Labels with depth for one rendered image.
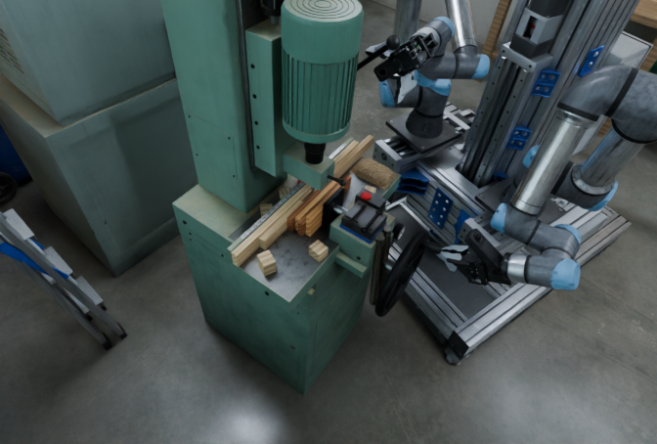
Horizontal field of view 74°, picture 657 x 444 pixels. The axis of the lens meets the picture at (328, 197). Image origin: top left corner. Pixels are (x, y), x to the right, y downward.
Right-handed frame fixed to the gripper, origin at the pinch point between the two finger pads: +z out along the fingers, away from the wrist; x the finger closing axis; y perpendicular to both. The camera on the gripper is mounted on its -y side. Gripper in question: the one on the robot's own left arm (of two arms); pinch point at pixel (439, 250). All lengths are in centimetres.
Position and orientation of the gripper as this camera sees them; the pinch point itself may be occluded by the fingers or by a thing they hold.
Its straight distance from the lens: 131.8
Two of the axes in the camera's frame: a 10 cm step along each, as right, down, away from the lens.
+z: -7.4, -0.4, 6.7
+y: 3.6, 8.2, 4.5
